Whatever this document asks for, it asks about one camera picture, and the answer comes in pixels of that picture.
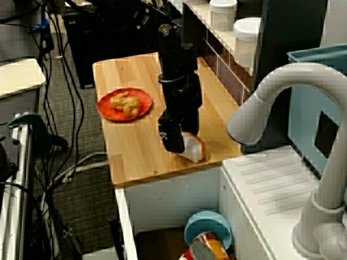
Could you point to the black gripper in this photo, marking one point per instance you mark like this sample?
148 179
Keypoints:
181 100

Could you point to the toy bread slice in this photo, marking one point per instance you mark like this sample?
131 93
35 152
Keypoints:
195 150

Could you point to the brown toy chicken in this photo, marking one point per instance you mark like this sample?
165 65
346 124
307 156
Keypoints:
127 104

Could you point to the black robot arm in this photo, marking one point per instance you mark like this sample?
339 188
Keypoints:
173 54

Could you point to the dark tiled backsplash ledge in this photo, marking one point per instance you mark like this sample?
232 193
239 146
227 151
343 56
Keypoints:
225 73

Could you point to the red plate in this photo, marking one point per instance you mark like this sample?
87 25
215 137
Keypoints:
108 114

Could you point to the light blue bowl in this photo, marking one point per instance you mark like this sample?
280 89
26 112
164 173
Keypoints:
208 220

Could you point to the white toy sink unit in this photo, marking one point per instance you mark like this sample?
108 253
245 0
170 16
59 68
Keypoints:
271 173

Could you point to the large white lidded jar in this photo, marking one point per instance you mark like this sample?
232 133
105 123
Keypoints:
245 40

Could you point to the grey toy faucet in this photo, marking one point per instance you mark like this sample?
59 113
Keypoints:
284 73

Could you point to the black computer tower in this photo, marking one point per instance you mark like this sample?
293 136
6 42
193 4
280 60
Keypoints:
95 48

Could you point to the orange labelled tin can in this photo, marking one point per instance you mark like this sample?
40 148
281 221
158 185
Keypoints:
208 246

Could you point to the small white lidded jar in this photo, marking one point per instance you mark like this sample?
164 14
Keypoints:
222 16

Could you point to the teal plastic bin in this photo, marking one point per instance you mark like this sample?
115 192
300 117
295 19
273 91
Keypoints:
303 113

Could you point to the black metal bar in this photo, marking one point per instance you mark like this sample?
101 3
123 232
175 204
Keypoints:
115 235

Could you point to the red white tin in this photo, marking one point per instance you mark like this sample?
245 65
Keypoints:
185 256

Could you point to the wide dark upright panel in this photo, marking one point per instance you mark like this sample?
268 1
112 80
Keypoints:
287 32

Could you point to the white side table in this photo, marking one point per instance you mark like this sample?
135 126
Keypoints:
19 75

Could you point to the narrow dark upright post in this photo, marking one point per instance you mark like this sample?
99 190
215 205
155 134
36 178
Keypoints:
199 31

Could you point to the aluminium frame rail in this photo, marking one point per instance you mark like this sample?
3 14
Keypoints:
23 189

